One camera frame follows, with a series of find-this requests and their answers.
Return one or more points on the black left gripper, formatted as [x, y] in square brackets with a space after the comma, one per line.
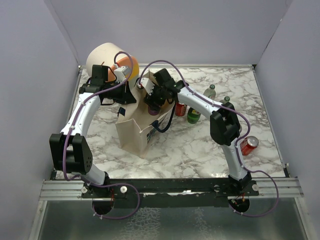
[127, 96]

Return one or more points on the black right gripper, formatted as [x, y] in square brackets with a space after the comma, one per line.
[150, 99]

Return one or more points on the purple Fanta can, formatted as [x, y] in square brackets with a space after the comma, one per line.
[152, 112]

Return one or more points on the beige canvas tote bag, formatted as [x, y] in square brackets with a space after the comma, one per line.
[134, 123]

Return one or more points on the red cola can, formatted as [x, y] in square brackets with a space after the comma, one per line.
[249, 144]
[180, 109]

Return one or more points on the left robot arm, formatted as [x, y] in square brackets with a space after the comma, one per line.
[70, 151]

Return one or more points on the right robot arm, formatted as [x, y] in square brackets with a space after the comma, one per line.
[224, 123]

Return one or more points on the green Perrier bottle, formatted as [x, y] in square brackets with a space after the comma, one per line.
[193, 116]

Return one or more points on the white round drawer box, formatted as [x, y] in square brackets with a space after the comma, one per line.
[104, 55]

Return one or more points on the clear Chang bottle far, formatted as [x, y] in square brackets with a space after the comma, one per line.
[210, 92]

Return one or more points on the clear chang bottle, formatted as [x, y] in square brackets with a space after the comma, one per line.
[210, 92]
[225, 100]

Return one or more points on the clear Chang bottle near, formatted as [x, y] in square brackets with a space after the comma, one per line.
[225, 100]

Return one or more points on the red cola can lying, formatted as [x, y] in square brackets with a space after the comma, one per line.
[249, 144]

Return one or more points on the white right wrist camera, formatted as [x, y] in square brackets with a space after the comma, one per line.
[146, 84]

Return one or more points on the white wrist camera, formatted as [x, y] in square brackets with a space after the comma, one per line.
[146, 84]
[122, 73]

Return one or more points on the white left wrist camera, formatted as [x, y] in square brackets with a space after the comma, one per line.
[122, 73]

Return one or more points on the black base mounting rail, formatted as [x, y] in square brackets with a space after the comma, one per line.
[168, 192]

